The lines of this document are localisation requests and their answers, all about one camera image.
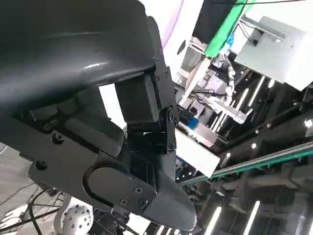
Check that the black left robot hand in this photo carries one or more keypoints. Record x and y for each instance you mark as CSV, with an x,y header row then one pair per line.
x,y
61,73

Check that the lilac plate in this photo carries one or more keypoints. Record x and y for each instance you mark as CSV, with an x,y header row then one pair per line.
x,y
170,24

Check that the white perforated dome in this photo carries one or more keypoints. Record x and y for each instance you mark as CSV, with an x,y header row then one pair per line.
x,y
78,218

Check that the white flat panel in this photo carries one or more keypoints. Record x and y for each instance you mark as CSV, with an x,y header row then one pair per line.
x,y
195,151

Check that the black table drape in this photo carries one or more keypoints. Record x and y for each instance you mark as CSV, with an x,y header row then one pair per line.
x,y
210,17

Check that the green cloth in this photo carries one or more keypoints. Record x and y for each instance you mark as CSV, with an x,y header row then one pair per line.
x,y
220,31

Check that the white machine cabinet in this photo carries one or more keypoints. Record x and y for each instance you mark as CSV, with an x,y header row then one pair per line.
x,y
269,56

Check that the green edged rail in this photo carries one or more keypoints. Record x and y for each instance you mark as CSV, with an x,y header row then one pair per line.
x,y
256,163

